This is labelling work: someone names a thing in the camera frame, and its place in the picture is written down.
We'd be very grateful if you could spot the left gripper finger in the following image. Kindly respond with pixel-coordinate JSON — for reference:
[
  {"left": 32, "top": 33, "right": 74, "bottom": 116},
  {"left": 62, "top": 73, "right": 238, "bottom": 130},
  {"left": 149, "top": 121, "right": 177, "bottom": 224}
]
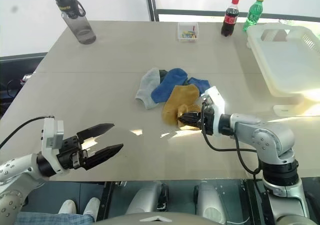
[
  {"left": 76, "top": 122, "right": 116, "bottom": 144},
  {"left": 82, "top": 143, "right": 125, "bottom": 172}
]

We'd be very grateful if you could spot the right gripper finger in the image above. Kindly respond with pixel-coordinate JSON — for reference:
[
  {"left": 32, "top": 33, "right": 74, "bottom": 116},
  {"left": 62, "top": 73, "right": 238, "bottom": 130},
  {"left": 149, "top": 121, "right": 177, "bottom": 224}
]
[
  {"left": 181, "top": 111, "right": 202, "bottom": 123},
  {"left": 178, "top": 118, "right": 202, "bottom": 131}
]

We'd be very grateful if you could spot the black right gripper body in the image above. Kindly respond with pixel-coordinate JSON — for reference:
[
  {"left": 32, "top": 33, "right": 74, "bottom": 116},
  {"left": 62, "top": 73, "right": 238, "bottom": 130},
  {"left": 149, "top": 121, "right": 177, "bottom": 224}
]
[{"left": 198, "top": 104, "right": 216, "bottom": 137}]

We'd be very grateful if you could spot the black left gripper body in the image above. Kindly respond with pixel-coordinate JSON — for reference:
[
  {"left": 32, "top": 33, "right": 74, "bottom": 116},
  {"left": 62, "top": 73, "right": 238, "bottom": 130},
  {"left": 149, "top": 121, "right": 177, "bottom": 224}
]
[{"left": 56, "top": 135, "right": 88, "bottom": 171}]

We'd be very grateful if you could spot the mustard yellow sock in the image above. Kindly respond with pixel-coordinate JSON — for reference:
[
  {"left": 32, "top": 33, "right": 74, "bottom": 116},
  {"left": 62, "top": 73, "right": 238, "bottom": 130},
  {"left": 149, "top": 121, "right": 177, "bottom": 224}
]
[{"left": 161, "top": 83, "right": 203, "bottom": 132}]

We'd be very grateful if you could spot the small blue sock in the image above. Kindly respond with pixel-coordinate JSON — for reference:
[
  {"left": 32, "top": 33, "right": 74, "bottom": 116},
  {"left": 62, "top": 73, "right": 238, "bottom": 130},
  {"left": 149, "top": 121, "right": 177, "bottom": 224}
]
[{"left": 183, "top": 76, "right": 212, "bottom": 96}]

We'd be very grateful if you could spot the large blue sock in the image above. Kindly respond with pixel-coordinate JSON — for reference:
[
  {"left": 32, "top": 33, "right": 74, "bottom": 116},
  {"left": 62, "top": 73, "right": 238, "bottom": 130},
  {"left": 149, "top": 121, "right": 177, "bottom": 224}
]
[{"left": 150, "top": 67, "right": 189, "bottom": 105}]

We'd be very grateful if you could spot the light grey sock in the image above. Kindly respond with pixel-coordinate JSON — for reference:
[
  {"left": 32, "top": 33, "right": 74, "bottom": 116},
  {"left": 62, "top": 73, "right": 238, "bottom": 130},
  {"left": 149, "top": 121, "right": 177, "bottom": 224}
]
[{"left": 135, "top": 67, "right": 162, "bottom": 111}]

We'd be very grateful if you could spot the white plastic basket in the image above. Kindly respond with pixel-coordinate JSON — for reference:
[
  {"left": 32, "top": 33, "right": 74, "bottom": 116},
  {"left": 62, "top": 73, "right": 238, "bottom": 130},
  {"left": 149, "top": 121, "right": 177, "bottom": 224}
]
[{"left": 245, "top": 22, "right": 320, "bottom": 118}]

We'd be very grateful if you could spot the white shoe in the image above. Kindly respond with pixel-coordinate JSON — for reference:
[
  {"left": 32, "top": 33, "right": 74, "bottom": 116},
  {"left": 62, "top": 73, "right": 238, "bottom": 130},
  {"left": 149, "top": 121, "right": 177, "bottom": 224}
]
[
  {"left": 82, "top": 197, "right": 102, "bottom": 222},
  {"left": 57, "top": 199, "right": 77, "bottom": 216}
]

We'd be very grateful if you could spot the silver rounded robot leg cover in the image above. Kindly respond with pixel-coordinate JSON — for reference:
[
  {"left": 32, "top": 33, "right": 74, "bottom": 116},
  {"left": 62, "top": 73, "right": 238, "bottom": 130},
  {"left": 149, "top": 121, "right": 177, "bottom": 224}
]
[
  {"left": 193, "top": 181, "right": 227, "bottom": 225},
  {"left": 124, "top": 181, "right": 171, "bottom": 216}
]

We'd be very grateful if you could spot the blue plaid trouser leg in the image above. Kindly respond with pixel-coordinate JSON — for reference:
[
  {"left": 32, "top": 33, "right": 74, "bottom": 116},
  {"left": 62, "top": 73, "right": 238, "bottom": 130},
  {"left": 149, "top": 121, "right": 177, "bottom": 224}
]
[{"left": 12, "top": 210, "right": 94, "bottom": 225}]

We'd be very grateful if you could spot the small clear plastic box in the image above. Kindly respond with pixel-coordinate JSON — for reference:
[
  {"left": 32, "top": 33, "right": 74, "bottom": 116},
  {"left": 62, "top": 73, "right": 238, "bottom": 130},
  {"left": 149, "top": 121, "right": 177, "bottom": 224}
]
[{"left": 177, "top": 22, "right": 200, "bottom": 43}]

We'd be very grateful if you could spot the grey robot chest cover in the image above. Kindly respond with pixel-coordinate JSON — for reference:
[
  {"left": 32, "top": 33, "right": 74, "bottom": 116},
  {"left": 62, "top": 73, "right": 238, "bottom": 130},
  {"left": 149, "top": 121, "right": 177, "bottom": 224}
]
[{"left": 94, "top": 210, "right": 251, "bottom": 225}]

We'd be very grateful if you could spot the cola bottle red cap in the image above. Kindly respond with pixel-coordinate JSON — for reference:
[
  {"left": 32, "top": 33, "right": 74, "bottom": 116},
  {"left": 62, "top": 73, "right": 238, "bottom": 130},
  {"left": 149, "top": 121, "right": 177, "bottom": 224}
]
[{"left": 220, "top": 0, "right": 241, "bottom": 38}]

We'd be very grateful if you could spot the grey sports water bottle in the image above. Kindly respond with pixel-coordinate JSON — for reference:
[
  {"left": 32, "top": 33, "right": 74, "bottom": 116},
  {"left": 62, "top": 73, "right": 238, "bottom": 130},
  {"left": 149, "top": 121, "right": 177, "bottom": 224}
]
[{"left": 51, "top": 0, "right": 97, "bottom": 46}]

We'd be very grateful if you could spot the green soda bottle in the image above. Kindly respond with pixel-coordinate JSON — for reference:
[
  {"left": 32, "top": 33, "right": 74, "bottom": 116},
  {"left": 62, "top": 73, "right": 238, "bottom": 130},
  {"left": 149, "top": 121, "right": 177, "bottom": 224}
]
[{"left": 242, "top": 0, "right": 266, "bottom": 33}]

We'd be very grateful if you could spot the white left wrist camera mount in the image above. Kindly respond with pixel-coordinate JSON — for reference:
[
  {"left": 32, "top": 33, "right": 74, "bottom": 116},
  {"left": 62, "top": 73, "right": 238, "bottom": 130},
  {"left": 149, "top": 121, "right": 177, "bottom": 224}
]
[{"left": 39, "top": 117, "right": 65, "bottom": 174}]

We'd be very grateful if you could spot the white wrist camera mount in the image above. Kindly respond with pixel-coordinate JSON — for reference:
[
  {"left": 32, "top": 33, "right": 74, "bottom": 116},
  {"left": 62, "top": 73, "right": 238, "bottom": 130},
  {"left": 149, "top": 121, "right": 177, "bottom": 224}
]
[
  {"left": 199, "top": 85, "right": 226, "bottom": 136},
  {"left": 39, "top": 117, "right": 65, "bottom": 174}
]

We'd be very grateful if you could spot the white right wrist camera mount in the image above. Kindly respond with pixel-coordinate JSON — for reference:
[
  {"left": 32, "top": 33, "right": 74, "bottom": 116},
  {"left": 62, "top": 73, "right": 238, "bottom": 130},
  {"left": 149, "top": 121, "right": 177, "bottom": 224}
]
[{"left": 199, "top": 85, "right": 226, "bottom": 136}]

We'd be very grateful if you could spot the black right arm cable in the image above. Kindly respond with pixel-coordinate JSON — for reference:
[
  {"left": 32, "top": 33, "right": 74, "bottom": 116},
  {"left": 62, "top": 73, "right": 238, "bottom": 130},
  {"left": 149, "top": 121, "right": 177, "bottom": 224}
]
[{"left": 200, "top": 101, "right": 264, "bottom": 176}]

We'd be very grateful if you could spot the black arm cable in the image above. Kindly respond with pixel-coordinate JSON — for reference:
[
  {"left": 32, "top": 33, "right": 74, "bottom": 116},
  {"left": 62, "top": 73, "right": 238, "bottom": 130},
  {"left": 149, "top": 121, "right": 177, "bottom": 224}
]
[
  {"left": 0, "top": 114, "right": 56, "bottom": 149},
  {"left": 200, "top": 101, "right": 264, "bottom": 176}
]

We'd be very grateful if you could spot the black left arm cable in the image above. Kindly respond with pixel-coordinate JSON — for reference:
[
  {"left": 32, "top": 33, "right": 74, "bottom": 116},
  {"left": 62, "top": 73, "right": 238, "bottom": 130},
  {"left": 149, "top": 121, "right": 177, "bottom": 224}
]
[{"left": 0, "top": 114, "right": 56, "bottom": 149}]

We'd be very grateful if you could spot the dark window frame rail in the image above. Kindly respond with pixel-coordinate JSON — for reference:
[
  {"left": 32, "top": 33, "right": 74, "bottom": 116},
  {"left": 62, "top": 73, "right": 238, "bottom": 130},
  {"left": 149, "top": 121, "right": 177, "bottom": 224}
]
[{"left": 154, "top": 8, "right": 320, "bottom": 24}]

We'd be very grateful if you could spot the dark window frame post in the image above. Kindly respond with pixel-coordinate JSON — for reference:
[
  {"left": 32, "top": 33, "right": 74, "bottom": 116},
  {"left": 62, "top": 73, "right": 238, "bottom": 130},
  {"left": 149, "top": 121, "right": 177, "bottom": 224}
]
[{"left": 144, "top": 0, "right": 161, "bottom": 23}]

